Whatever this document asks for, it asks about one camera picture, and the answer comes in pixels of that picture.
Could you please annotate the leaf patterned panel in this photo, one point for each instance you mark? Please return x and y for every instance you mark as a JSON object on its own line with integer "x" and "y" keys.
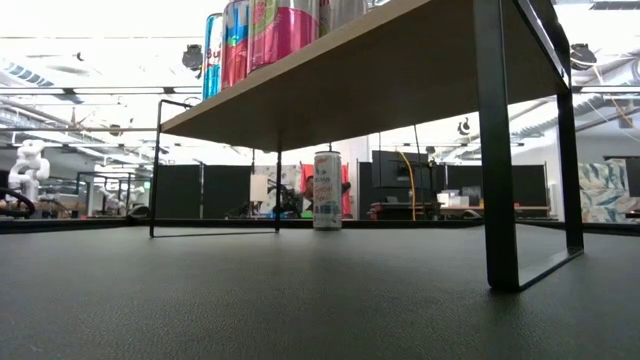
{"x": 289, "y": 172}
{"x": 600, "y": 195}

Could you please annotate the white Celsius can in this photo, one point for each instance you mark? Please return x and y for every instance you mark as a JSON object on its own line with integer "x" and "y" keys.
{"x": 327, "y": 200}

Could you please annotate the small white board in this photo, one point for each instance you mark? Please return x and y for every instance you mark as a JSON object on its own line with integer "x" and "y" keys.
{"x": 258, "y": 187}

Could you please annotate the white distant robot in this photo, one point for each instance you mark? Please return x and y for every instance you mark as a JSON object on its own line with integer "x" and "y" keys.
{"x": 112, "y": 197}

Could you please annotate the black distant robot arm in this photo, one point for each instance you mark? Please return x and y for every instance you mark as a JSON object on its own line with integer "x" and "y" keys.
{"x": 287, "y": 197}

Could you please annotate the wooden shelf with black frame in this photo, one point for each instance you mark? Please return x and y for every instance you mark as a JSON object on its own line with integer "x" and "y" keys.
{"x": 400, "y": 75}

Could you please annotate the black ceiling hook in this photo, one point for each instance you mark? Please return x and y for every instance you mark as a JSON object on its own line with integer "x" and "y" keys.
{"x": 464, "y": 127}

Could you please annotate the red banner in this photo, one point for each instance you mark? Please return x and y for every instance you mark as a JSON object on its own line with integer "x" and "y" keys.
{"x": 346, "y": 195}

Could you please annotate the black overhead fixture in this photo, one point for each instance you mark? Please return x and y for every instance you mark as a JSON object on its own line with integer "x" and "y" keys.
{"x": 582, "y": 56}
{"x": 192, "y": 57}

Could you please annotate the black monitor screen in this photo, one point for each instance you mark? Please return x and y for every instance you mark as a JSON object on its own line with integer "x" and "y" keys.
{"x": 531, "y": 185}

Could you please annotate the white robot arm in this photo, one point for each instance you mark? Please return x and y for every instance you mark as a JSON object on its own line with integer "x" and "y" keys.
{"x": 30, "y": 165}

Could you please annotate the white boxes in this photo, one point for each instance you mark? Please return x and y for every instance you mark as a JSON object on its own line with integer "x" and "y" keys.
{"x": 452, "y": 200}

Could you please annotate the black equipment cabinet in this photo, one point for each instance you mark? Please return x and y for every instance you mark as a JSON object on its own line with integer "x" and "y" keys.
{"x": 395, "y": 172}

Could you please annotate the pink and white can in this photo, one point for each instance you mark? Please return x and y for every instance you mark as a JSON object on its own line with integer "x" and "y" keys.
{"x": 282, "y": 30}
{"x": 345, "y": 12}

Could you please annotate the black curved tube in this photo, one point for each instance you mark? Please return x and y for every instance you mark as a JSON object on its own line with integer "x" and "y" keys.
{"x": 20, "y": 200}

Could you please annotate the silver blue slim can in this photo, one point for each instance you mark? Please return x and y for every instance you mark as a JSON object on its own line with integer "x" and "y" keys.
{"x": 212, "y": 55}

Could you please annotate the red soda can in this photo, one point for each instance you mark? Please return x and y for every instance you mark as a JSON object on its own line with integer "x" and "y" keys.
{"x": 235, "y": 45}

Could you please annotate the black partition panel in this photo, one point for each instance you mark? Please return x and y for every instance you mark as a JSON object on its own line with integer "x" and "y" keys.
{"x": 175, "y": 190}

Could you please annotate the person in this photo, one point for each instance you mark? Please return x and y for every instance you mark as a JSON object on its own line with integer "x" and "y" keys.
{"x": 308, "y": 192}

